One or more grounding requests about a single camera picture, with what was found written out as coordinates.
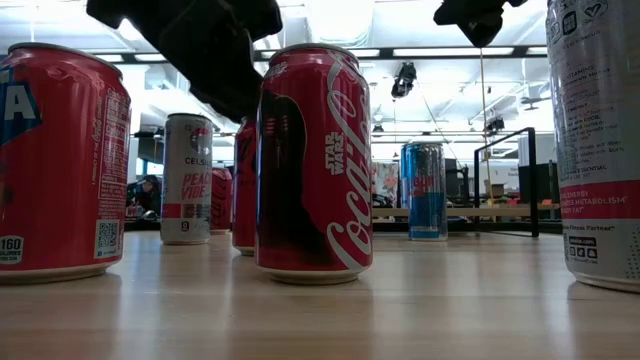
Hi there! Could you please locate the black table rig frame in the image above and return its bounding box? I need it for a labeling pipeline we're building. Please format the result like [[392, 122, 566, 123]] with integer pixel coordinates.
[[123, 218, 564, 235]]

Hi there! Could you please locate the red Coca-Cola can black script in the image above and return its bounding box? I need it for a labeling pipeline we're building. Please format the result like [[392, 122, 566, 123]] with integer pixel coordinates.
[[209, 167, 234, 236]]

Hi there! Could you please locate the cardboard box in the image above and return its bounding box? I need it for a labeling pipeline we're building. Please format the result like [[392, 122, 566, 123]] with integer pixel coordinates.
[[483, 179, 507, 199]]

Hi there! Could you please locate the red Star Wars Coca-Cola can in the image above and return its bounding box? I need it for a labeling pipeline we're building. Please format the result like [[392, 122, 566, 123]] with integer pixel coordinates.
[[253, 42, 375, 286]]

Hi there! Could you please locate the person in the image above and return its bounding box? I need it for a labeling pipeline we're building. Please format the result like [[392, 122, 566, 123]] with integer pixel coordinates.
[[127, 173, 164, 221]]

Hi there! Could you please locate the white Celsius Peach Vibe can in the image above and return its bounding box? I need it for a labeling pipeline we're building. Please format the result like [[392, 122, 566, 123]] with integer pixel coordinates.
[[159, 112, 215, 246]]

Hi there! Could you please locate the red soda can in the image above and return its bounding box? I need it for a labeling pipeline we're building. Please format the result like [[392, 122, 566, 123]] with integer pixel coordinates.
[[231, 116, 261, 257]]

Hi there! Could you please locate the floral patterned cloth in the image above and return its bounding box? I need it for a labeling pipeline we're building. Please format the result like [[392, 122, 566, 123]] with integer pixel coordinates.
[[372, 160, 401, 207]]

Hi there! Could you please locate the black monitor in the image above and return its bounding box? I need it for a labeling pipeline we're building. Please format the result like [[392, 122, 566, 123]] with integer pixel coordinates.
[[517, 162, 560, 205]]

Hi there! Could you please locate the black ceiling light beam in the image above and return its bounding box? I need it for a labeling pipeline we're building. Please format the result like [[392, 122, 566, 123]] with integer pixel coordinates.
[[0, 43, 550, 65]]

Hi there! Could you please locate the blue silver Red Bull can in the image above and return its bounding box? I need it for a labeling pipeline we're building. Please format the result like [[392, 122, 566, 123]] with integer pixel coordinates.
[[405, 141, 449, 242], [399, 144, 408, 209]]

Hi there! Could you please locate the silver Celsius can pink band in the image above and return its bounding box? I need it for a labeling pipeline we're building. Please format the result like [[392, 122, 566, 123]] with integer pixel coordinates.
[[544, 0, 640, 294]]

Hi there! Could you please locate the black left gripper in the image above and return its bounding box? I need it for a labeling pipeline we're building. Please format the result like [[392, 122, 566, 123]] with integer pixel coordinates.
[[85, 0, 284, 124]]

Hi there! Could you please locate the red Fanta can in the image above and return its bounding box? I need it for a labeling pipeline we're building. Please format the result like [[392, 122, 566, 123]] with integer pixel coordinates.
[[0, 41, 132, 286]]

